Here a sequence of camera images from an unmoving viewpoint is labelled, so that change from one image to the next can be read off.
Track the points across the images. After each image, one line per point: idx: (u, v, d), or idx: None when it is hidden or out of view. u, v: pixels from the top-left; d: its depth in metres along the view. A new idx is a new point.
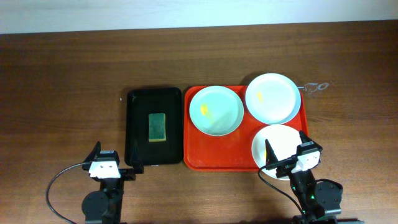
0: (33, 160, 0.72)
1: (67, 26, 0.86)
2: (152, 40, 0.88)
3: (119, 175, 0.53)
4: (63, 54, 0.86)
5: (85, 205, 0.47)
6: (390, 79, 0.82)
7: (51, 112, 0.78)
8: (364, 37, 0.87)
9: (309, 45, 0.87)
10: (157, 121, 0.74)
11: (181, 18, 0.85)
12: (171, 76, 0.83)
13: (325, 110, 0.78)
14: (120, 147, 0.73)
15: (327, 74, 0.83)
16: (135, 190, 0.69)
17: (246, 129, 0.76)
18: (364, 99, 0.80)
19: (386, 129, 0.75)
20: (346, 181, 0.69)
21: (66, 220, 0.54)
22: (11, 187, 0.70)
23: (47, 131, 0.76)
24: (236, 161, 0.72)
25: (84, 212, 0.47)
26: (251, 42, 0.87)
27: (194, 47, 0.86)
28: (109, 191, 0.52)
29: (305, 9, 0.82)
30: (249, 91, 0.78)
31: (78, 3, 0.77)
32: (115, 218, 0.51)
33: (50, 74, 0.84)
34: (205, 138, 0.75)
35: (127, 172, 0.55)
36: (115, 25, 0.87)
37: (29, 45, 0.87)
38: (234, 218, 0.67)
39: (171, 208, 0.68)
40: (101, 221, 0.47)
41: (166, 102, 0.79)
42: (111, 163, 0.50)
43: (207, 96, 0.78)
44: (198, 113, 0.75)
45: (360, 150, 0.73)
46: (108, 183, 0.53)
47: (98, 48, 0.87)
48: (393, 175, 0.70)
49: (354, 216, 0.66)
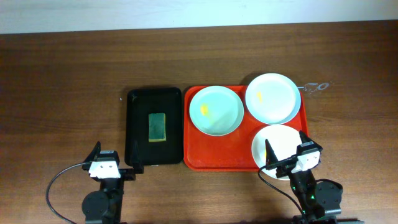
0: (33, 160, 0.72)
1: (67, 26, 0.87)
2: (152, 40, 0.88)
3: (118, 175, 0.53)
4: (63, 54, 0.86)
5: (85, 205, 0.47)
6: (390, 79, 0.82)
7: (51, 112, 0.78)
8: (364, 37, 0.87)
9: (308, 45, 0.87)
10: (157, 122, 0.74)
11: (181, 18, 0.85)
12: (171, 76, 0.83)
13: (325, 110, 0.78)
14: (120, 147, 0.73)
15: (327, 74, 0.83)
16: (135, 190, 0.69)
17: (246, 129, 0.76)
18: (364, 99, 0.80)
19: (386, 129, 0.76)
20: (346, 181, 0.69)
21: (66, 220, 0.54)
22: (11, 187, 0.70)
23: (47, 131, 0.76)
24: (236, 161, 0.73)
25: (84, 212, 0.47)
26: (251, 42, 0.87)
27: (194, 47, 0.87)
28: (109, 191, 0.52)
29: (305, 9, 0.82)
30: (249, 91, 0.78)
31: (78, 3, 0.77)
32: (115, 218, 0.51)
33: (50, 74, 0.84)
34: (205, 138, 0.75)
35: (127, 172, 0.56)
36: (115, 25, 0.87)
37: (29, 45, 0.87)
38: (234, 218, 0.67)
39: (171, 208, 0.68)
40: (101, 221, 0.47)
41: (166, 102, 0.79)
42: (111, 163, 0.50)
43: (207, 96, 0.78)
44: (198, 113, 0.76)
45: (360, 150, 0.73)
46: (107, 183, 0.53)
47: (98, 48, 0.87)
48: (392, 175, 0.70)
49: (354, 215, 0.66)
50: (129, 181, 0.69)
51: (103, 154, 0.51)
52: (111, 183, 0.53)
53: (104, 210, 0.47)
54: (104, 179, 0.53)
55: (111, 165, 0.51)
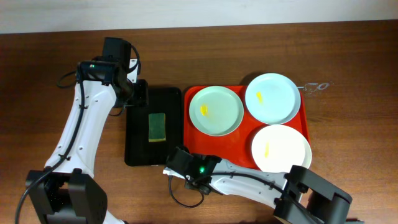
0: (32, 161, 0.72)
1: (66, 26, 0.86)
2: (152, 40, 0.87)
3: (135, 80, 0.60)
4: (63, 53, 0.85)
5: (92, 63, 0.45)
6: (390, 79, 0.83)
7: (50, 112, 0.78)
8: (365, 37, 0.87)
9: (308, 44, 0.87)
10: (157, 122, 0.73)
11: (181, 17, 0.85)
12: (171, 76, 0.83)
13: (325, 110, 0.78)
14: (120, 147, 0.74)
15: (328, 74, 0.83)
16: (136, 190, 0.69)
17: (246, 129, 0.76)
18: (365, 99, 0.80)
19: (386, 129, 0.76)
20: (346, 180, 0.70)
21: (73, 118, 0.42)
22: (10, 187, 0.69)
23: (45, 131, 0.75)
24: (236, 162, 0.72)
25: (91, 63, 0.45)
26: (251, 42, 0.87)
27: (194, 47, 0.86)
28: (106, 59, 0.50)
29: (305, 8, 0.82)
30: (249, 93, 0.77)
31: (78, 2, 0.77)
32: (115, 94, 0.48)
33: (49, 73, 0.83)
34: (205, 140, 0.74)
35: (133, 88, 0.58)
36: (114, 25, 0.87)
37: (29, 45, 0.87)
38: (234, 218, 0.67)
39: (171, 208, 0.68)
40: (103, 77, 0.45)
41: (166, 102, 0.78)
42: (134, 58, 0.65)
43: (208, 96, 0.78)
44: (197, 114, 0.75)
45: (360, 150, 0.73)
46: (124, 73, 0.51)
47: (97, 47, 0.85)
48: (392, 175, 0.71)
49: (354, 216, 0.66)
50: (119, 99, 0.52)
51: (137, 73, 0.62)
52: (97, 70, 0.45)
53: (102, 75, 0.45)
54: (124, 77, 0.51)
55: (135, 81, 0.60)
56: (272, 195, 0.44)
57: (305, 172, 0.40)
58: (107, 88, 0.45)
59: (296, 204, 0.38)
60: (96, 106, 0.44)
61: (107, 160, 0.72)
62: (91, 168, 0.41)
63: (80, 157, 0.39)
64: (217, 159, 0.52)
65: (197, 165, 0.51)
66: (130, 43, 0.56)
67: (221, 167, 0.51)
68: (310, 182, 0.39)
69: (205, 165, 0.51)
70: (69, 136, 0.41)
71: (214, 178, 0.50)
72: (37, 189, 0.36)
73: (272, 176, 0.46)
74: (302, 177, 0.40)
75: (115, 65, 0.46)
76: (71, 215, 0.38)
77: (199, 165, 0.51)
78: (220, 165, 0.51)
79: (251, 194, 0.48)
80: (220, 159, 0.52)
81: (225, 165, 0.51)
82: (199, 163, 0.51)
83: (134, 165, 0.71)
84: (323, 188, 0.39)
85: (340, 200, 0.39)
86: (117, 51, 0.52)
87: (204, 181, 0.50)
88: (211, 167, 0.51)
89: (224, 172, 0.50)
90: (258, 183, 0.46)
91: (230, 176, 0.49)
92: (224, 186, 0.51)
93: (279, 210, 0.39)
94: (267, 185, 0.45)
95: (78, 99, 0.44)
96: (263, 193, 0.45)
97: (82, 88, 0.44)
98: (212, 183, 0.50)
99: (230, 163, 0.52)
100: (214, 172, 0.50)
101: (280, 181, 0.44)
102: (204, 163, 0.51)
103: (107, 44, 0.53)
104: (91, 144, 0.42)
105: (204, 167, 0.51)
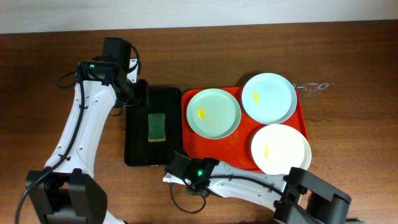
0: (32, 161, 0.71)
1: (66, 26, 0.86)
2: (152, 40, 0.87)
3: (135, 81, 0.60)
4: (63, 53, 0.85)
5: (92, 63, 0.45)
6: (390, 79, 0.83)
7: (50, 113, 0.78)
8: (365, 37, 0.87)
9: (308, 44, 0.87)
10: (157, 122, 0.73)
11: (181, 18, 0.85)
12: (171, 76, 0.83)
13: (325, 110, 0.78)
14: (120, 147, 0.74)
15: (328, 74, 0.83)
16: (136, 190, 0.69)
17: (245, 129, 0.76)
18: (365, 99, 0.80)
19: (386, 129, 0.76)
20: (346, 180, 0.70)
21: (73, 118, 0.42)
22: (10, 187, 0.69)
23: (45, 131, 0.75)
24: (236, 163, 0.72)
25: (91, 63, 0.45)
26: (251, 42, 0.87)
27: (194, 47, 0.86)
28: (106, 59, 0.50)
29: (305, 8, 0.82)
30: (245, 93, 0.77)
31: (78, 2, 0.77)
32: (115, 94, 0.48)
33: (50, 73, 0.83)
34: (204, 141, 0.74)
35: (133, 88, 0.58)
36: (114, 25, 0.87)
37: (28, 45, 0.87)
38: (234, 218, 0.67)
39: (171, 208, 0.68)
40: (103, 77, 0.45)
41: (166, 102, 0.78)
42: (134, 58, 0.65)
43: (205, 98, 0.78)
44: (195, 116, 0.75)
45: (360, 150, 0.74)
46: (124, 73, 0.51)
47: (97, 47, 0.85)
48: (392, 175, 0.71)
49: (354, 216, 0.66)
50: (119, 99, 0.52)
51: (137, 73, 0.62)
52: (97, 70, 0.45)
53: (102, 75, 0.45)
54: (124, 77, 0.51)
55: (135, 81, 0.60)
56: (271, 197, 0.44)
57: (304, 174, 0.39)
58: (107, 87, 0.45)
59: (296, 206, 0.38)
60: (96, 106, 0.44)
61: (107, 160, 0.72)
62: (91, 168, 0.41)
63: (80, 157, 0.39)
64: (215, 162, 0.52)
65: (195, 168, 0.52)
66: (129, 44, 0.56)
67: (219, 170, 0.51)
68: (309, 185, 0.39)
69: (203, 168, 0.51)
70: (69, 136, 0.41)
71: (212, 181, 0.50)
72: (37, 189, 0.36)
73: (272, 178, 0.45)
74: (301, 180, 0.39)
75: (115, 65, 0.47)
76: (71, 215, 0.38)
77: (197, 168, 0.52)
78: (218, 168, 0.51)
79: (251, 198, 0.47)
80: (218, 162, 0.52)
81: (223, 168, 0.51)
82: (198, 166, 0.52)
83: (134, 165, 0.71)
84: (322, 189, 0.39)
85: (338, 200, 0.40)
86: (117, 51, 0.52)
87: (203, 185, 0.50)
88: (208, 169, 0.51)
89: (222, 175, 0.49)
90: (257, 185, 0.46)
91: (229, 178, 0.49)
92: (222, 190, 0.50)
93: (280, 213, 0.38)
94: (267, 188, 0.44)
95: (78, 99, 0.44)
96: (263, 196, 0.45)
97: (82, 88, 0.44)
98: (211, 186, 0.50)
99: (228, 166, 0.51)
100: (212, 174, 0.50)
101: (278, 183, 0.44)
102: (201, 166, 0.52)
103: (106, 45, 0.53)
104: (91, 144, 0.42)
105: (202, 170, 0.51)
